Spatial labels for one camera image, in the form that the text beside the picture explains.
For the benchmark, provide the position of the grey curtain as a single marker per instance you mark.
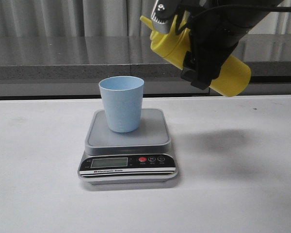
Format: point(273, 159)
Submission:
point(50, 18)

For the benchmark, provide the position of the light blue plastic cup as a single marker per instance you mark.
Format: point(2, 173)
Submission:
point(122, 98)

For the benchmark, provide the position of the grey stone counter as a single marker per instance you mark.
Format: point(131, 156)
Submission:
point(68, 67)

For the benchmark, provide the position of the silver electronic kitchen scale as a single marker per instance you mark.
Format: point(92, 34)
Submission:
point(143, 158)

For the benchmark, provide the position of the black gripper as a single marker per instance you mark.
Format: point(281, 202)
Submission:
point(214, 30)

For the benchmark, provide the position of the yellow squeeze bottle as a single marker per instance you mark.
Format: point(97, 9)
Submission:
point(234, 76)

